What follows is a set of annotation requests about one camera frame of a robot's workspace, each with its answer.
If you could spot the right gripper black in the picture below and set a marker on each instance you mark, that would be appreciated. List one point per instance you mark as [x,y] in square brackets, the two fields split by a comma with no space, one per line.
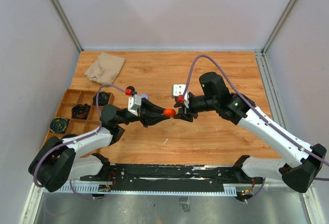
[186,116]

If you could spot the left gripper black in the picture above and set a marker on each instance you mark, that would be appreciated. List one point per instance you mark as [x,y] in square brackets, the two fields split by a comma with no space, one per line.
[147,107]

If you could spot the orange round charging case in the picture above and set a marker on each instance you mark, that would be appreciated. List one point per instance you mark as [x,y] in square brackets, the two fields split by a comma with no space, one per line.
[169,112]

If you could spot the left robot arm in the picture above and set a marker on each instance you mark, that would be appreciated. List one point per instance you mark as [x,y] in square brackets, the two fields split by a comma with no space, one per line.
[61,160]

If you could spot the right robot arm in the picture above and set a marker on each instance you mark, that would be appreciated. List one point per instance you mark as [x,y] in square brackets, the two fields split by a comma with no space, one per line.
[300,161]

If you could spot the black round charging case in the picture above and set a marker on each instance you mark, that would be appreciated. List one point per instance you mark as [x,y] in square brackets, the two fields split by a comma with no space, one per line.
[130,91]

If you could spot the beige folded cloth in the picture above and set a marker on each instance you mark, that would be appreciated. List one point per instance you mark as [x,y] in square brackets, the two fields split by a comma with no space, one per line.
[105,68]

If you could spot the wooden compartment tray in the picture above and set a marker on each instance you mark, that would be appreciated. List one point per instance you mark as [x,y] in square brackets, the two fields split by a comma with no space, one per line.
[76,115]

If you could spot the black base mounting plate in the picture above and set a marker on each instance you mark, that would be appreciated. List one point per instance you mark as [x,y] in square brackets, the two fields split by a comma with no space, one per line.
[171,178]

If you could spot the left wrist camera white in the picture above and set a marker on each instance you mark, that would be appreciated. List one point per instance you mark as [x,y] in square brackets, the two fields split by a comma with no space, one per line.
[134,103]

